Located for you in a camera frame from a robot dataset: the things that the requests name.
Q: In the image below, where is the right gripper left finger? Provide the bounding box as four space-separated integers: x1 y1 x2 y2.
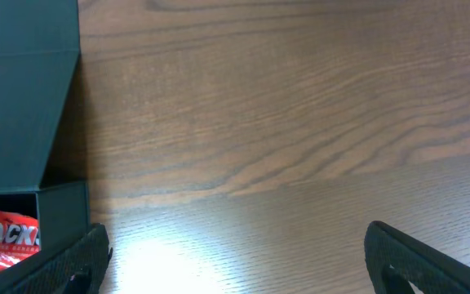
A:
0 224 113 294

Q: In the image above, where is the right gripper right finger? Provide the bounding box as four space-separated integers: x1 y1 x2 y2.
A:
364 220 470 294

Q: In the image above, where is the red Hacks candy bag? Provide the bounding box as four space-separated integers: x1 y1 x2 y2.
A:
0 211 40 272

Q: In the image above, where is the dark green gift box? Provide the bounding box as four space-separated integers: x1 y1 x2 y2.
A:
0 0 92 294

